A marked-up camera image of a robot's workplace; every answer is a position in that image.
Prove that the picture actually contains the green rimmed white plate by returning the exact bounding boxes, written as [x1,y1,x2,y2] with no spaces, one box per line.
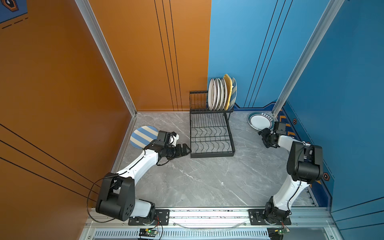
[248,112,275,131]

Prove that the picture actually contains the blue striped plate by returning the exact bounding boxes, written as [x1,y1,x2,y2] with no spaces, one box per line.
[229,78,237,110]
[130,126,159,149]

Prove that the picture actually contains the white plate red characters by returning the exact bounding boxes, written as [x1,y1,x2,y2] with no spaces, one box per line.
[221,78,228,111]

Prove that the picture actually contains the cream floral plate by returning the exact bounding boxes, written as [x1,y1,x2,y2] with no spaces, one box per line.
[217,78,225,111]

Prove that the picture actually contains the yellow woven tray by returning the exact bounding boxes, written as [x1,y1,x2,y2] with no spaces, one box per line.
[224,74,233,111]

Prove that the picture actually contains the white flower outline plate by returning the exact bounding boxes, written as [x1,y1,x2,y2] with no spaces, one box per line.
[208,79,216,111]

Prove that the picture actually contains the orange sunburst plate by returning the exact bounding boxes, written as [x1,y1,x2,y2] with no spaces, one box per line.
[214,79,221,111]

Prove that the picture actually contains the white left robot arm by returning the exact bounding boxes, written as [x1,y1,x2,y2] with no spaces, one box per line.
[96,131,192,224]

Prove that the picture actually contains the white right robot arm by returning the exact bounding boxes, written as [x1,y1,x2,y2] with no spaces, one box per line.
[259,122,324,222]

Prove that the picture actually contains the green circuit board left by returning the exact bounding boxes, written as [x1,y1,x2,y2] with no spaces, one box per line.
[138,229,159,240]

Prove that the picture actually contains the circuit board right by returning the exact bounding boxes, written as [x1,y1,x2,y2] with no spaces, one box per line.
[267,229,290,240]

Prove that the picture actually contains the black wire dish rack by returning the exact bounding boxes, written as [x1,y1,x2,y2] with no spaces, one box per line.
[190,91,236,158]

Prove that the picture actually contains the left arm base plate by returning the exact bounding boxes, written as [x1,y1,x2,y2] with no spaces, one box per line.
[128,209,170,226]

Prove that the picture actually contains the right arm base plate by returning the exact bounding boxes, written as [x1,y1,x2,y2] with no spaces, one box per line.
[248,209,292,226]

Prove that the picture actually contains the aluminium front rail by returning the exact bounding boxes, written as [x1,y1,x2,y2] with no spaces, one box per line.
[80,207,343,240]

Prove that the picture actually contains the aluminium corner post right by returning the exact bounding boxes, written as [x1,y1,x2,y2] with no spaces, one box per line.
[272,0,345,120]

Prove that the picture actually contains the aluminium corner post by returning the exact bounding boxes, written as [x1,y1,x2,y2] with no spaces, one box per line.
[74,0,138,117]
[272,0,345,120]

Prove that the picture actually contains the aluminium corner post left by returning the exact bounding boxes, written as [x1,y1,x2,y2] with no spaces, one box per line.
[74,0,138,117]

